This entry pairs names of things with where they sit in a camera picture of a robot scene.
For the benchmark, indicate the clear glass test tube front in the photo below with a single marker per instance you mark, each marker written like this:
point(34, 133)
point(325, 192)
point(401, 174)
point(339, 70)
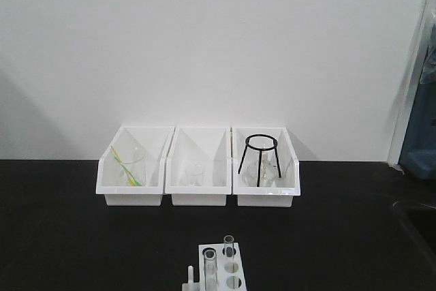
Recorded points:
point(210, 270)

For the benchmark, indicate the clear glass test tube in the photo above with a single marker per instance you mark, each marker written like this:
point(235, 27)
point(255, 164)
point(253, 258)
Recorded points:
point(210, 270)
point(228, 249)

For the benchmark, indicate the clear glass test tube rear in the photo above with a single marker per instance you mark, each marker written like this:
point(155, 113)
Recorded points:
point(228, 249)

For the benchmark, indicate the white test tube rack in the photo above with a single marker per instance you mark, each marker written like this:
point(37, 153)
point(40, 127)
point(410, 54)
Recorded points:
point(230, 274)

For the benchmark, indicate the blue-grey pegboard drying rack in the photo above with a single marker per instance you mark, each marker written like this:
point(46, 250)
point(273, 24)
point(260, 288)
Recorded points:
point(418, 152)

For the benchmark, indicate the white middle storage bin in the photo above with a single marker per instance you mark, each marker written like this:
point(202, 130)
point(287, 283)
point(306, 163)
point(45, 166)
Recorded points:
point(210, 147)

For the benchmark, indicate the white storage bin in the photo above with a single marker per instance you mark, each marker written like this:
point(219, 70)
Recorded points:
point(288, 186)
point(210, 147)
point(156, 141)

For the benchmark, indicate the small glass flask middle bin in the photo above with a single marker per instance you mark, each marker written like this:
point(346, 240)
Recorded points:
point(194, 174)

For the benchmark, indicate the black metal tripod stand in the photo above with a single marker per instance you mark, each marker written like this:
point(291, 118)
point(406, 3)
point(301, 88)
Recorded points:
point(262, 143)

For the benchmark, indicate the white right storage bin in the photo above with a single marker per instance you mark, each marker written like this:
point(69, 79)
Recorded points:
point(288, 186)

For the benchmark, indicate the glassware in right bin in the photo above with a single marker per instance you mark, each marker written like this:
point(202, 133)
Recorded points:
point(268, 173)

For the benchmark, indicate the clear glass beaker left bin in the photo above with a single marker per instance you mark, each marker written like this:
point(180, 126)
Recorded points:
point(134, 159)

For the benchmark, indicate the white left storage bin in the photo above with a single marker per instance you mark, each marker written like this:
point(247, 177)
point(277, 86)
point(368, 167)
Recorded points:
point(156, 141)

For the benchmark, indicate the plastic bag of pegs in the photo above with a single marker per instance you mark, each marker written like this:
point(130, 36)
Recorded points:
point(428, 68)

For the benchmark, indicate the black lab sink basin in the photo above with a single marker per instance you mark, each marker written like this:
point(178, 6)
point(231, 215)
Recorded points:
point(418, 221)

